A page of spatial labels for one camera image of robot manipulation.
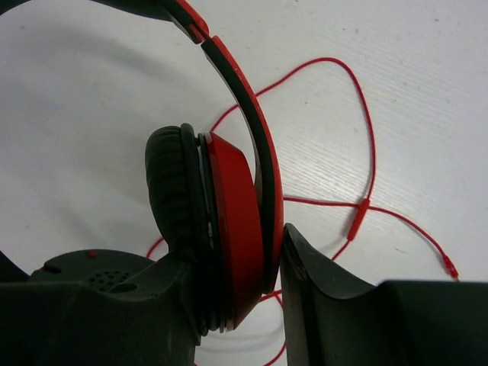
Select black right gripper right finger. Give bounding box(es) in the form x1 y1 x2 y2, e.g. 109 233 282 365
281 224 487 365

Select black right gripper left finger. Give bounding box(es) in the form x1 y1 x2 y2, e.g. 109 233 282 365
1 250 201 365

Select red black headphones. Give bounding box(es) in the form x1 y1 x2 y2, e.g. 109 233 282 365
108 1 284 332

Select red headphone cable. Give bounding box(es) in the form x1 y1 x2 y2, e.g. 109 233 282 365
146 56 461 366

